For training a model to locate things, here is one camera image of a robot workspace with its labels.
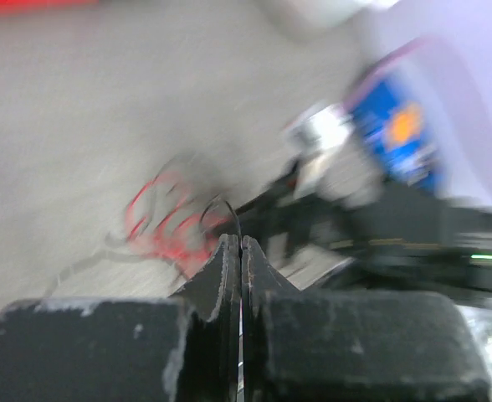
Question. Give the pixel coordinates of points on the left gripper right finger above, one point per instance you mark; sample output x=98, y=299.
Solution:
x=353, y=345

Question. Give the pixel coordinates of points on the white plastic basket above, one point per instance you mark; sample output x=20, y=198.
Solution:
x=319, y=14

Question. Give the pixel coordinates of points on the red plastic bin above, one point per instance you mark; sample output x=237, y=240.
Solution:
x=18, y=6

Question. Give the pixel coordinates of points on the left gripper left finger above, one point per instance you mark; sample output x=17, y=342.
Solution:
x=180, y=348

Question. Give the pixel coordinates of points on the blue Doritos chip bag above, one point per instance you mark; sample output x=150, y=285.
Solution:
x=393, y=123

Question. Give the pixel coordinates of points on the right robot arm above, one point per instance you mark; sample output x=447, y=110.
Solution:
x=390, y=235

